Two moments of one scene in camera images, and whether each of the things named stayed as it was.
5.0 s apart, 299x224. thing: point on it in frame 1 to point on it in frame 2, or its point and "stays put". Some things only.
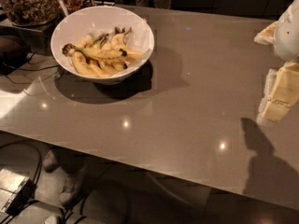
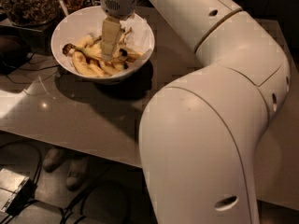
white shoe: x=69 y=188 to x=78 y=172
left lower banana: x=83 y=66 stays put
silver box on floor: x=15 y=191 stays put
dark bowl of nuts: x=30 y=6 stays put
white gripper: x=288 y=32 to x=120 y=4
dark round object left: x=14 y=51 stays put
